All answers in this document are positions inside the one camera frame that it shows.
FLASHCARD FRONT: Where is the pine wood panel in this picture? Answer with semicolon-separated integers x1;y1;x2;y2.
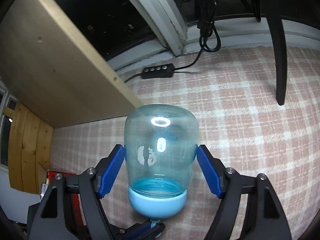
2;101;54;195

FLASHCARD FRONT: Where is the black power cable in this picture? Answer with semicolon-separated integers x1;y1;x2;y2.
124;0;222;83

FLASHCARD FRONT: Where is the red cardboard box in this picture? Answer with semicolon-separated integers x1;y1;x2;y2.
41;169;87;230

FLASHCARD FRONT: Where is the teal clear water bottle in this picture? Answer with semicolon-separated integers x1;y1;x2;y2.
124;104;198;239

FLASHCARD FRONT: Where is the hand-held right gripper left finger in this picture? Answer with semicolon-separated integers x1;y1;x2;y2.
29;144;125;240

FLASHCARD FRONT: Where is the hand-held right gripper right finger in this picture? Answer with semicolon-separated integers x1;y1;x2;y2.
197;145;292;240

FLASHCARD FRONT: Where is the light plywood board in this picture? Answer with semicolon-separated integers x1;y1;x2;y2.
0;0;143;128

